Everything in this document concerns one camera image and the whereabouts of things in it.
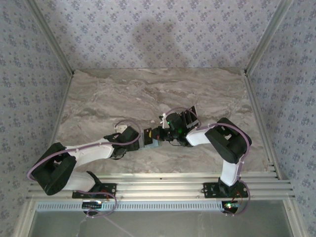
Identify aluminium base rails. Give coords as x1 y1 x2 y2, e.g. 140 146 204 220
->
26 172 296 201

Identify grey slotted cable duct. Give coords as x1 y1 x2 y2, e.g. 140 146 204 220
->
36 202 224 212

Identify aluminium table side rail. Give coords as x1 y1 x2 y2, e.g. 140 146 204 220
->
50 71 76 146
243 70 282 180

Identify small circuit board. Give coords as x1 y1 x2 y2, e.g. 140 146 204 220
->
221 201 240 213
82 200 103 210

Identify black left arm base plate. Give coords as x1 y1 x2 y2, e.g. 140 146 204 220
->
71 183 117 199

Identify aluminium frame leg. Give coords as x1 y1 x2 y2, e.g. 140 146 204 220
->
282 199 306 237
13 201 38 237

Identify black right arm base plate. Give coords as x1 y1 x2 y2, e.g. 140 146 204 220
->
202 182 249 198

